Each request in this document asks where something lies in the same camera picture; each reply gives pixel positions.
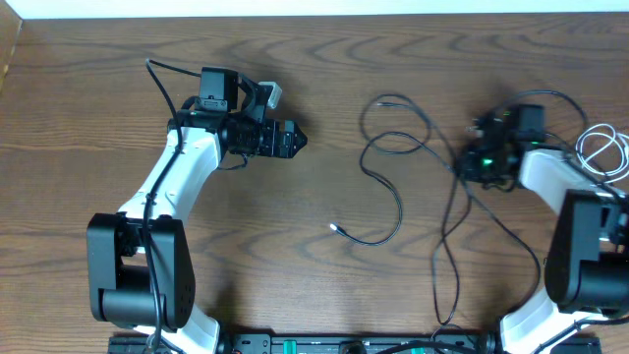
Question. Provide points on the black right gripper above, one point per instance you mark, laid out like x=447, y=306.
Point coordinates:
x=463, y=166

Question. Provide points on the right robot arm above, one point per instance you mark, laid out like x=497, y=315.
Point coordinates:
x=586, y=268

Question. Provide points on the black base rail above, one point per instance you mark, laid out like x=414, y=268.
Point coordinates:
x=257, y=343

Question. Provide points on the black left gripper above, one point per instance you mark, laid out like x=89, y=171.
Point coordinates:
x=287, y=148

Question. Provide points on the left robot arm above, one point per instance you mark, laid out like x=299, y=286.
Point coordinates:
x=140, y=271

